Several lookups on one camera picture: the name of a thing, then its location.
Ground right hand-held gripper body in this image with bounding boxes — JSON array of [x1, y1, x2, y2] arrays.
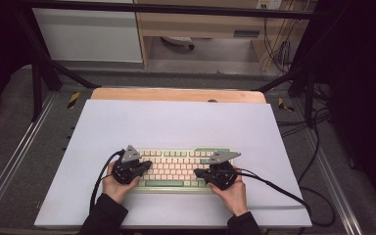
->
[[205, 150, 242, 191]]

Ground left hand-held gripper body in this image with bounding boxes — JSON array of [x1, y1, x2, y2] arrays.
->
[[112, 145, 142, 185]]

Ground cream pink green keyboard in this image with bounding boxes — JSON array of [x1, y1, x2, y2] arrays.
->
[[119, 146, 237, 194]]

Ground person's left hand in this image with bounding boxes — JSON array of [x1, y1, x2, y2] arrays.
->
[[102, 161, 142, 205]]

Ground person's right hand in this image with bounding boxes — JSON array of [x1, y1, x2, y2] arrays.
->
[[208, 174, 249, 217]]

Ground white table board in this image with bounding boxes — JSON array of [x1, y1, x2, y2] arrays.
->
[[33, 99, 312, 228]]

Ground wooden table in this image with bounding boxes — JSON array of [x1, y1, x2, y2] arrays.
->
[[90, 87, 267, 105]]

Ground yellow black tape strip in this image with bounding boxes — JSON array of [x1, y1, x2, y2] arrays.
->
[[67, 91, 81, 110], [277, 97, 295, 113]]

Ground office chair base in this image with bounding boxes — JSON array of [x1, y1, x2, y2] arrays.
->
[[161, 36, 196, 51]]

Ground white cabinet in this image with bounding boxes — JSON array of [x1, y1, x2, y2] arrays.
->
[[30, 8, 144, 63]]

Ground light wooden desk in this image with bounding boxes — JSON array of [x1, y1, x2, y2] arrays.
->
[[133, 0, 307, 68]]

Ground left hand-held gripper black cable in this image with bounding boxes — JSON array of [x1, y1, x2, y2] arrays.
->
[[89, 149, 126, 213]]

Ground hand-held gripper black cable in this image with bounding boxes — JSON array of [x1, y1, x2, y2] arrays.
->
[[89, 149, 126, 213], [233, 166, 311, 213]]

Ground right hand-held gripper black cable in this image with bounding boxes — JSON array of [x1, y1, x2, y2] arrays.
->
[[233, 166, 311, 213]]

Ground black floor cables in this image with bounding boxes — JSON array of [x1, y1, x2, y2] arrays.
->
[[275, 107, 331, 138]]

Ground black floor cable loop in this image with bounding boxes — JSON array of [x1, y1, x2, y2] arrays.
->
[[298, 111, 337, 228]]

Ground aluminium floor rail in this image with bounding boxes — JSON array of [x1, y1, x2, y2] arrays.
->
[[302, 130, 363, 235], [0, 92, 58, 223]]

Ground hanging cable bundle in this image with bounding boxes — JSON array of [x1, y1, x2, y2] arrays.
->
[[262, 16, 295, 74]]

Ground black metal frame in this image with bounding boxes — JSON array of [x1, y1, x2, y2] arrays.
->
[[13, 0, 331, 123]]

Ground white wall socket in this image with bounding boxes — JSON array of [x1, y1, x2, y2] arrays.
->
[[256, 0, 283, 10]]

